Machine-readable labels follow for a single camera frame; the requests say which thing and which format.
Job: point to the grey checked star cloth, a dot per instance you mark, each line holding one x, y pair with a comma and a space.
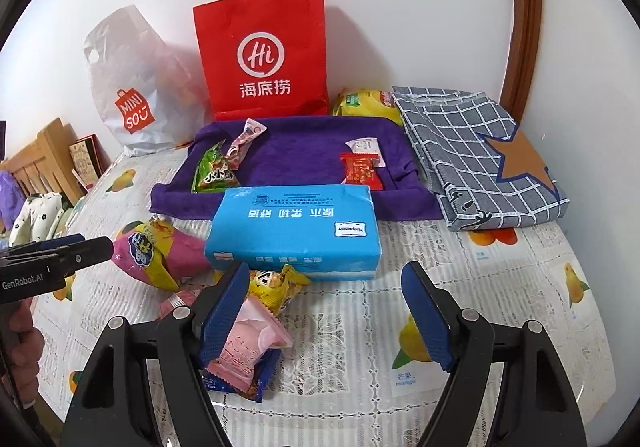
460, 162

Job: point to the blue tissue pack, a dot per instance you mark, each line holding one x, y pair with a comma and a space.
290, 227

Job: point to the small patterned box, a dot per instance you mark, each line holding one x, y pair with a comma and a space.
87, 157

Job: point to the large yellow snack bag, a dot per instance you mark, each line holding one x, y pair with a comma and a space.
365, 102

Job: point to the wooden headboard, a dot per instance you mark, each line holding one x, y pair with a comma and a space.
45, 152

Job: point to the slim pink white snack packet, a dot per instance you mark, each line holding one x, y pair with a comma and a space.
245, 137

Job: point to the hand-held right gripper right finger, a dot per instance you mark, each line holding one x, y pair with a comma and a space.
430, 322

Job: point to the green snack packet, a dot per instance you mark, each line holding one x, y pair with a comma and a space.
212, 174

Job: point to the red paper bag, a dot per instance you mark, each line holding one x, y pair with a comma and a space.
260, 27

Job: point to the dark blue snack packet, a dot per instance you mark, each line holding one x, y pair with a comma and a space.
255, 384

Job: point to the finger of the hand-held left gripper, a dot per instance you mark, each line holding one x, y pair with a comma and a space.
55, 243
85, 252

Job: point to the person's left hand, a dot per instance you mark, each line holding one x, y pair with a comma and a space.
25, 347

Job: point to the pale pink white snack packet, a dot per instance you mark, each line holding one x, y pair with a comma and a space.
365, 146

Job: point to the pink bun snack packet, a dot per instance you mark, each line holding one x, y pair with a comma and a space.
255, 337

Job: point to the purple towel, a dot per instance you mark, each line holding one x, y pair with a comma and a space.
300, 152

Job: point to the white plastic bag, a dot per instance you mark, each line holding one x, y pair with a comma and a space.
135, 77

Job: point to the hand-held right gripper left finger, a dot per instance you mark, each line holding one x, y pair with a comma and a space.
225, 312

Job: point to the purple cloth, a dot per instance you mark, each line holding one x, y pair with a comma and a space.
7, 192

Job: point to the brown wooden door frame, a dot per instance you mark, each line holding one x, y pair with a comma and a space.
525, 2

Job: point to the red snack packet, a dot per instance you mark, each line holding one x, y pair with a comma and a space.
361, 172

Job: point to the pink and yellow snack packet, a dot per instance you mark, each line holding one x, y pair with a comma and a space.
150, 252

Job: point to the white floral cloth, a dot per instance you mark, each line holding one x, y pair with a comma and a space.
35, 212

